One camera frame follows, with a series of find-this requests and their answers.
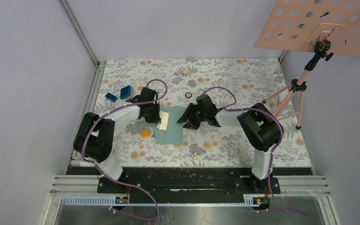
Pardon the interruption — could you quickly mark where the white slotted cable duct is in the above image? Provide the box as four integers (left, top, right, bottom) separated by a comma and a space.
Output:
61, 194, 269, 207

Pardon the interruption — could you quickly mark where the pink music stand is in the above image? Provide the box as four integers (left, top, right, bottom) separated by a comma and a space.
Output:
254, 0, 360, 120

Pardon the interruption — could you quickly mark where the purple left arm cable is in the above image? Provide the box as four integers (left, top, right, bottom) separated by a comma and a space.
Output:
81, 79, 168, 221

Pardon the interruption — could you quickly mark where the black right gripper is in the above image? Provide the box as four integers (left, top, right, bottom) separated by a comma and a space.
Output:
177, 103, 208, 130

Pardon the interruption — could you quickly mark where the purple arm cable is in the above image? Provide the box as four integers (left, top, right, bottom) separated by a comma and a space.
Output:
203, 86, 308, 219
81, 79, 168, 221

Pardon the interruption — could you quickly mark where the large blue lego brick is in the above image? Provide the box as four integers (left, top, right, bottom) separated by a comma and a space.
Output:
120, 85, 133, 100

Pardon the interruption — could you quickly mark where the small orange lego brick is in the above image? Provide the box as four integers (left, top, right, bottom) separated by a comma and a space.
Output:
141, 130, 150, 138

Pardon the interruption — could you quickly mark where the floral patterned table mat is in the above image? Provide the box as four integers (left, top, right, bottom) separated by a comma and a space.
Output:
79, 58, 308, 168

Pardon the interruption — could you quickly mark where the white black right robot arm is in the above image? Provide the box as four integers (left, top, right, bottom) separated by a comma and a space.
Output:
177, 94, 284, 193

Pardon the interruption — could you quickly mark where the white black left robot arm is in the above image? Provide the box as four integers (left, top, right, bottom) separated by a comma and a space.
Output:
73, 87, 161, 193

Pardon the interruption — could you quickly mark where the aluminium frame post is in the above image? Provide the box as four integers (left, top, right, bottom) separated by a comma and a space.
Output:
58, 0, 101, 68

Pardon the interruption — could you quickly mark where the tan lined letter paper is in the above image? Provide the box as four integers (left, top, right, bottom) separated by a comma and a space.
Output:
156, 111, 169, 130

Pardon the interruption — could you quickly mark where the teal paper envelope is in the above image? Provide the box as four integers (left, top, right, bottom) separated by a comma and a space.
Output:
151, 106, 185, 145

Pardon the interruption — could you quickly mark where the small blue lego brick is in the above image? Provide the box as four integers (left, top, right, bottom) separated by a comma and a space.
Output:
105, 93, 118, 103

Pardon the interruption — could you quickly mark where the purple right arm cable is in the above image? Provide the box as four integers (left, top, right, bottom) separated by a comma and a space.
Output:
203, 86, 308, 219

